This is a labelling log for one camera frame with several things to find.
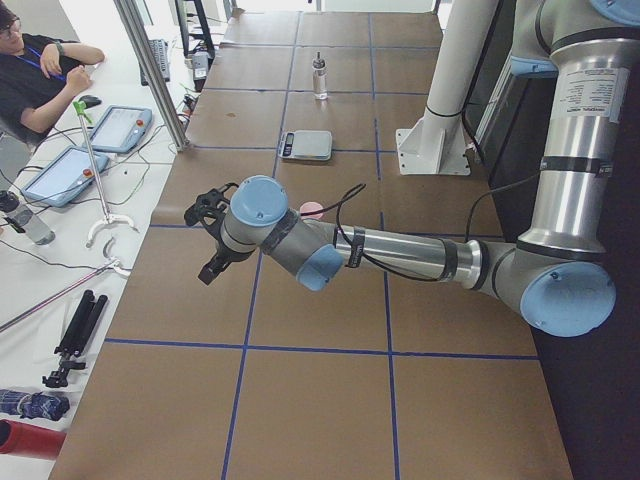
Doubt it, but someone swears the pink plastic cup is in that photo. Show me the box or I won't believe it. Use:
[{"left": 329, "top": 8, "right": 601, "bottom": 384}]
[{"left": 299, "top": 201, "right": 325, "bottom": 220}]

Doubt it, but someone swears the blue teach pendant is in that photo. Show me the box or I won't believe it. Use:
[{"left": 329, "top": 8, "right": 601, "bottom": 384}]
[
  {"left": 21, "top": 146, "right": 93, "bottom": 207},
  {"left": 90, "top": 105, "right": 153, "bottom": 154}
]

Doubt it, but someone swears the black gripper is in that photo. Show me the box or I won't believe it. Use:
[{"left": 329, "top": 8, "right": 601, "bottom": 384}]
[{"left": 198, "top": 234, "right": 250, "bottom": 285}]

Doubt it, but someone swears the seated person in black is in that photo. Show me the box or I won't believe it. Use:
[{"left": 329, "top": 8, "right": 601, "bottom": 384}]
[{"left": 1, "top": 5, "right": 105, "bottom": 146}]

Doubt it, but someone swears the grey kitchen scale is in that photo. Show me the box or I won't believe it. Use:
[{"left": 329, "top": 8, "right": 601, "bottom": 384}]
[{"left": 278, "top": 130, "right": 333, "bottom": 161}]

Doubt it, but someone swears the far blue teach pendant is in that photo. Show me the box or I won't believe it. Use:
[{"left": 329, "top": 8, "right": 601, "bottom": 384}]
[{"left": 90, "top": 105, "right": 153, "bottom": 154}]

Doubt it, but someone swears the near blue teach pendant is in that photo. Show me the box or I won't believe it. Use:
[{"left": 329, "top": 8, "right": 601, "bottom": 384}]
[{"left": 21, "top": 146, "right": 93, "bottom": 207}]

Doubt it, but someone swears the clear glass sauce bottle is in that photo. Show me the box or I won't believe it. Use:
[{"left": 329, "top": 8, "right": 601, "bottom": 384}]
[{"left": 312, "top": 51, "right": 328, "bottom": 100}]

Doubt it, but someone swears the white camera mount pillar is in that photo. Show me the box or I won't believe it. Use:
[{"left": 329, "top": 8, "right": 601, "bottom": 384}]
[{"left": 396, "top": 0, "right": 499, "bottom": 176}]

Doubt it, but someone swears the silver reacher grabber tool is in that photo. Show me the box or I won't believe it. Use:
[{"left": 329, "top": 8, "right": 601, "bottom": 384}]
[{"left": 72, "top": 101, "right": 138, "bottom": 248}]

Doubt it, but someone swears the black keyboard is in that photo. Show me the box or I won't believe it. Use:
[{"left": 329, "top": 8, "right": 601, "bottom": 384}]
[{"left": 149, "top": 39, "right": 170, "bottom": 82}]

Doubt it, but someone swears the aluminium frame post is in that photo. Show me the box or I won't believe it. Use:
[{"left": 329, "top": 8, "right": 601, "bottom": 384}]
[{"left": 114, "top": 0, "right": 189, "bottom": 152}]

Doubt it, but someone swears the red cylinder bottle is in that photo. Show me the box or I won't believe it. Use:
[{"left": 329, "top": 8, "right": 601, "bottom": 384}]
[{"left": 1, "top": 420, "right": 66, "bottom": 460}]

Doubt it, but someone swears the blue folded umbrella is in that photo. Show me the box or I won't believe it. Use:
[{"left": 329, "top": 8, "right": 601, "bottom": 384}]
[{"left": 1, "top": 389, "right": 70, "bottom": 421}]

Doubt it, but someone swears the black folded tripod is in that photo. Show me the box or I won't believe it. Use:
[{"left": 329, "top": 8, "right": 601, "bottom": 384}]
[{"left": 42, "top": 290, "right": 108, "bottom": 388}]

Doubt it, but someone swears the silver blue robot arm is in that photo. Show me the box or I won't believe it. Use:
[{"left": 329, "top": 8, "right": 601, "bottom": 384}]
[{"left": 184, "top": 1, "right": 639, "bottom": 337}]

